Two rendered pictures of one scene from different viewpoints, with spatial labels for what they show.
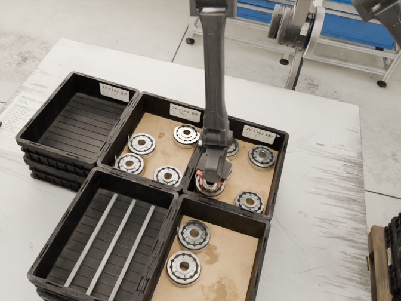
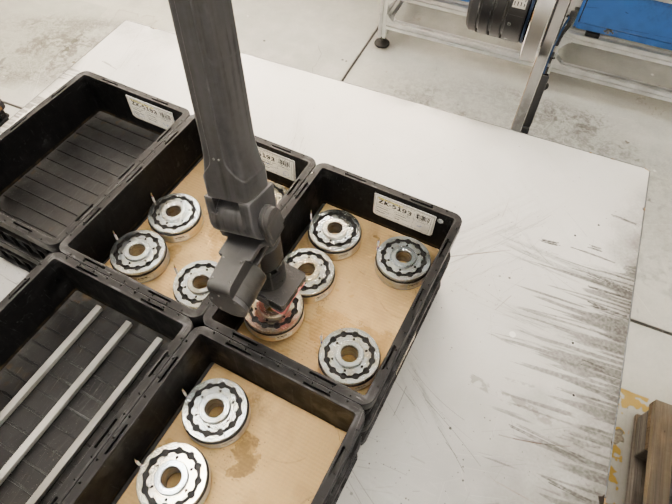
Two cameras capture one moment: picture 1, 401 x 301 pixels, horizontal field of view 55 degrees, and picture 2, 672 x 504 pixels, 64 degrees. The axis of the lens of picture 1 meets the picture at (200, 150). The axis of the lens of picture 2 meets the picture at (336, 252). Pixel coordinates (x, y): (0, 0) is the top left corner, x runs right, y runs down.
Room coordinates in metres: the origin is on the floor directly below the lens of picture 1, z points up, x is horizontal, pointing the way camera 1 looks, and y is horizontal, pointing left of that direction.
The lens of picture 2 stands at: (0.37, -0.28, 1.69)
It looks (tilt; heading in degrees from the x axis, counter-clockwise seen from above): 55 degrees down; 17
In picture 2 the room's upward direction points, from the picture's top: 1 degrees clockwise
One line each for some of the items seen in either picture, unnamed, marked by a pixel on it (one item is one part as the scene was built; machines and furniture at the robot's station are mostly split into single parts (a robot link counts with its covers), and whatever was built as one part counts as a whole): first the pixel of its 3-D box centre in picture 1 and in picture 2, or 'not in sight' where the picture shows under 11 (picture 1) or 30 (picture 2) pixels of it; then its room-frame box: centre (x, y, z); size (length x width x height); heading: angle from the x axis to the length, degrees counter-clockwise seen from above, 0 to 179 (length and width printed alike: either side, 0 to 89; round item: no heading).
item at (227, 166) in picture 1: (215, 162); (266, 268); (0.76, -0.05, 1.01); 0.10 x 0.07 x 0.07; 77
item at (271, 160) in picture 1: (262, 155); (403, 258); (0.95, -0.23, 0.86); 0.10 x 0.10 x 0.01
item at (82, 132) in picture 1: (84, 124); (82, 169); (0.96, 0.45, 0.87); 0.40 x 0.30 x 0.11; 170
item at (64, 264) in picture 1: (111, 240); (49, 402); (0.51, 0.22, 0.87); 0.40 x 0.30 x 0.11; 170
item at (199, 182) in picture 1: (210, 183); (272, 305); (0.77, -0.05, 0.89); 0.10 x 0.10 x 0.01
